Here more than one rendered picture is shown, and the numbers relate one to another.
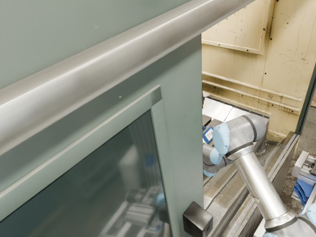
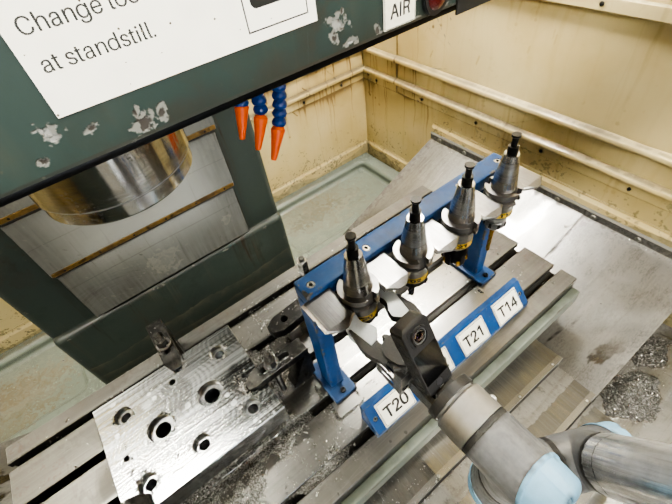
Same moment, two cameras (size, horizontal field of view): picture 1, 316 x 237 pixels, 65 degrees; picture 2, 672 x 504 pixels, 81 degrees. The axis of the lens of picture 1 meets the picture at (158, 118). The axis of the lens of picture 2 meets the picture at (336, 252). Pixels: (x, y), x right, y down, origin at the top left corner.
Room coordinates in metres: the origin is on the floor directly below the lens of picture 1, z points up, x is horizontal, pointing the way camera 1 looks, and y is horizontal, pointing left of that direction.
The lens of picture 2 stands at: (0.73, -0.10, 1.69)
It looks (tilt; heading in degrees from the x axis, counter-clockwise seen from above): 47 degrees down; 13
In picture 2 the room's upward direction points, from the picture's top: 9 degrees counter-clockwise
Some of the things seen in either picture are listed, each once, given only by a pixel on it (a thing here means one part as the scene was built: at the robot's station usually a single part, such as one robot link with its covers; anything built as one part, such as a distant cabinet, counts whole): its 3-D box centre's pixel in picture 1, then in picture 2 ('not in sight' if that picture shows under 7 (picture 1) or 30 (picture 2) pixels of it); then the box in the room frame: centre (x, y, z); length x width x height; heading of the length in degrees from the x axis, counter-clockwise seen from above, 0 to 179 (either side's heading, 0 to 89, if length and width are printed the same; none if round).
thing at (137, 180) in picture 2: not in sight; (90, 127); (1.05, 0.20, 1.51); 0.16 x 0.16 x 0.12
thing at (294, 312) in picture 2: not in sight; (317, 302); (1.25, 0.08, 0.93); 0.26 x 0.05 x 0.06; 138
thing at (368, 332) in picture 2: not in sight; (354, 331); (1.04, -0.04, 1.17); 0.09 x 0.03 x 0.06; 58
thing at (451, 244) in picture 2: not in sight; (437, 237); (1.19, -0.17, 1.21); 0.07 x 0.05 x 0.01; 43
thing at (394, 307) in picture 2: not in sight; (387, 306); (1.09, -0.09, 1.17); 0.09 x 0.03 x 0.06; 29
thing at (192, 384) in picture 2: not in sight; (190, 414); (0.97, 0.28, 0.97); 0.29 x 0.23 x 0.05; 133
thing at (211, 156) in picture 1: (210, 154); (519, 467); (0.87, -0.24, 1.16); 0.11 x 0.08 x 0.09; 44
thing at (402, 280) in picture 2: not in sight; (387, 273); (1.12, -0.09, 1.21); 0.07 x 0.05 x 0.01; 43
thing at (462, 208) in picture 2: not in sight; (463, 200); (1.23, -0.21, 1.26); 0.04 x 0.04 x 0.07
